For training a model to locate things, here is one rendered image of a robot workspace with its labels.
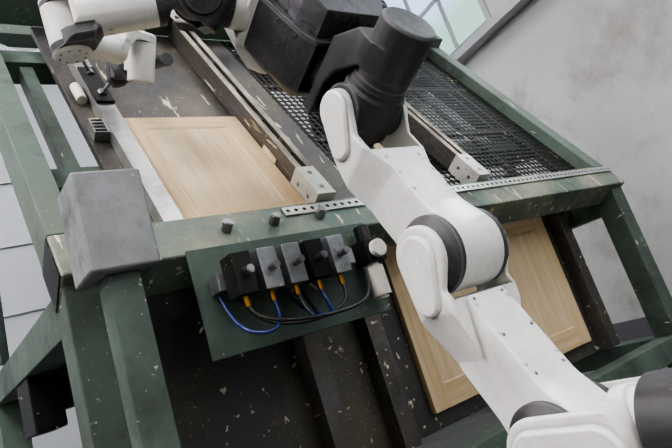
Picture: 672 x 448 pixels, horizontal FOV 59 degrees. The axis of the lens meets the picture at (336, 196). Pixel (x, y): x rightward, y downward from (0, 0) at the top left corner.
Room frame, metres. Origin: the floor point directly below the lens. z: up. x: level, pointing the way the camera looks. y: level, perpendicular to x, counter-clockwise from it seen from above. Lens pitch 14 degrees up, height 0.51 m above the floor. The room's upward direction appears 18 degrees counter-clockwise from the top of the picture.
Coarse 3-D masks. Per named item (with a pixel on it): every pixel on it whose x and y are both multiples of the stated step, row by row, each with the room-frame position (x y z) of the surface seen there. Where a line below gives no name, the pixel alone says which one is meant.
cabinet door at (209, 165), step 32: (160, 128) 1.56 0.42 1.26; (192, 128) 1.62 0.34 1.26; (224, 128) 1.69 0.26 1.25; (160, 160) 1.46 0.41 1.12; (192, 160) 1.52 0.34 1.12; (224, 160) 1.58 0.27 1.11; (256, 160) 1.63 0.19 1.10; (192, 192) 1.43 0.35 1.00; (224, 192) 1.48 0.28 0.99; (256, 192) 1.53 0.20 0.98; (288, 192) 1.58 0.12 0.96
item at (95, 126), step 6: (90, 120) 1.45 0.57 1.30; (96, 120) 1.46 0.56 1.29; (102, 120) 1.47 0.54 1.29; (90, 126) 1.44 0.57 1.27; (96, 126) 1.45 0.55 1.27; (102, 126) 1.46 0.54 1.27; (90, 132) 1.45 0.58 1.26; (96, 132) 1.43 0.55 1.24; (102, 132) 1.44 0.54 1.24; (108, 132) 1.45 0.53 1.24; (96, 138) 1.44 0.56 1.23; (102, 138) 1.45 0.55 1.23; (108, 138) 1.46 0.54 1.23
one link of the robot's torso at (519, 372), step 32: (416, 256) 1.00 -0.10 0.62; (416, 288) 1.02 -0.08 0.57; (480, 288) 1.15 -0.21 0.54; (512, 288) 1.09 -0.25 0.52; (448, 320) 1.01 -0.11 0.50; (480, 320) 1.00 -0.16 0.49; (512, 320) 1.02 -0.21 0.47; (448, 352) 1.06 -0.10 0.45; (480, 352) 1.01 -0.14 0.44; (512, 352) 0.98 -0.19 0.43; (544, 352) 1.01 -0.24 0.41; (480, 384) 1.04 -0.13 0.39; (512, 384) 0.99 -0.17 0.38; (544, 384) 0.96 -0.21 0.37; (576, 384) 0.98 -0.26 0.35; (512, 416) 1.01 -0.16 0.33
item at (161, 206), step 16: (80, 64) 1.59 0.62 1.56; (80, 80) 1.56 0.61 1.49; (96, 112) 1.50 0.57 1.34; (112, 112) 1.49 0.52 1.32; (112, 128) 1.44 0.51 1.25; (128, 128) 1.47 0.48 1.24; (112, 144) 1.45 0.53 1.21; (128, 144) 1.42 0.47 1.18; (128, 160) 1.39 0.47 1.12; (144, 160) 1.41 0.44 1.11; (144, 176) 1.36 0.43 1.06; (144, 192) 1.34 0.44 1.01; (160, 192) 1.35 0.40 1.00; (160, 208) 1.31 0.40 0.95; (176, 208) 1.33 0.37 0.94
